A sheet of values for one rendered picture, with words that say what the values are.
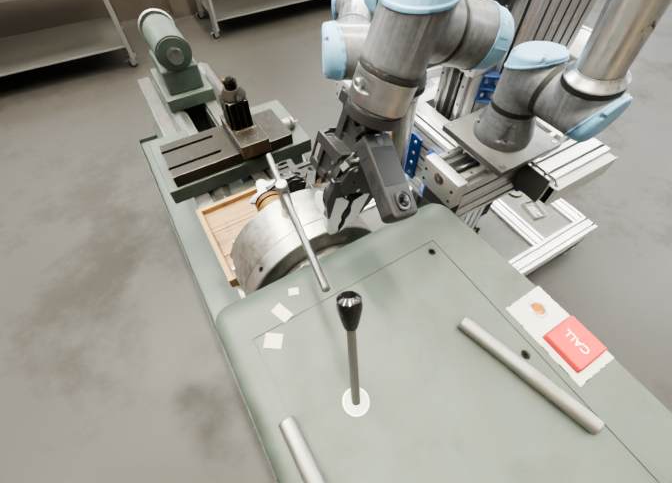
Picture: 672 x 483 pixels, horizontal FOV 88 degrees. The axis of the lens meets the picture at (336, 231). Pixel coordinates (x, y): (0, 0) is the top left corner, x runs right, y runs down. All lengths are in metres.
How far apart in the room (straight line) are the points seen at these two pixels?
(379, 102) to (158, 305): 1.90
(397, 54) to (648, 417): 0.56
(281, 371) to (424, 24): 0.46
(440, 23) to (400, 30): 0.04
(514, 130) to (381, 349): 0.67
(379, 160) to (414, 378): 0.30
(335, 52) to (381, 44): 0.42
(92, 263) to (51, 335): 0.43
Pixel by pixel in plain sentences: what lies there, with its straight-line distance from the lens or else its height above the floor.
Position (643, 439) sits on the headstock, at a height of 1.26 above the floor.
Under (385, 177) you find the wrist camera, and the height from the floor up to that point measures 1.46.
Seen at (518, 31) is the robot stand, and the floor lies 1.33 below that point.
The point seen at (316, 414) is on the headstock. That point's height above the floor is 1.25.
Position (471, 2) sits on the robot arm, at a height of 1.61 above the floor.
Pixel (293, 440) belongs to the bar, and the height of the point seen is 1.28.
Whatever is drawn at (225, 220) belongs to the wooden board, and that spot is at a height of 0.88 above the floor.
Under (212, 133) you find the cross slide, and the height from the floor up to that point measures 0.97.
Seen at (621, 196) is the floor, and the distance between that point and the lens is 3.07.
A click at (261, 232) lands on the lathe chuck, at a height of 1.22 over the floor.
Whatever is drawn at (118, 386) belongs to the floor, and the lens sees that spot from 2.08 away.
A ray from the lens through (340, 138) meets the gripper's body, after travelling 0.48.
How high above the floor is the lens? 1.76
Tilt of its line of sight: 54 degrees down
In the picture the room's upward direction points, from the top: straight up
